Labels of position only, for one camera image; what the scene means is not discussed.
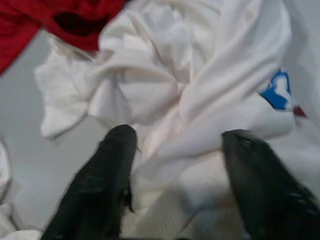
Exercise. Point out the white popsicle print shirt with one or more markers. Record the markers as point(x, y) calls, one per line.
point(175, 75)

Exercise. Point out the white ribbed cloth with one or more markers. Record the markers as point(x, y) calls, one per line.
point(15, 225)

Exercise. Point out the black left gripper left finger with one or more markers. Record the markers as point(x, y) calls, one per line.
point(95, 195)

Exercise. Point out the red garment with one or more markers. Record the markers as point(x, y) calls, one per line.
point(25, 25)

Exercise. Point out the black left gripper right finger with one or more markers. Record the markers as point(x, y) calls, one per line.
point(270, 200)

